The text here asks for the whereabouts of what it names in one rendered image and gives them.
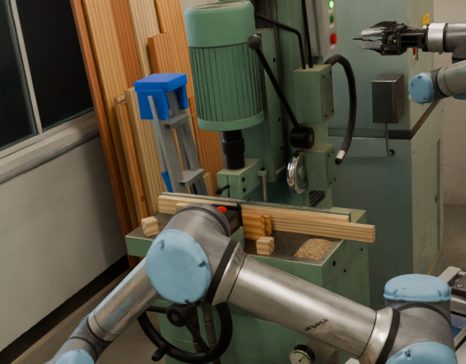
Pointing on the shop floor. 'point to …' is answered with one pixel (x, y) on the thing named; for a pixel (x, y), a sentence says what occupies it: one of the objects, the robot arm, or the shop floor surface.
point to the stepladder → (178, 121)
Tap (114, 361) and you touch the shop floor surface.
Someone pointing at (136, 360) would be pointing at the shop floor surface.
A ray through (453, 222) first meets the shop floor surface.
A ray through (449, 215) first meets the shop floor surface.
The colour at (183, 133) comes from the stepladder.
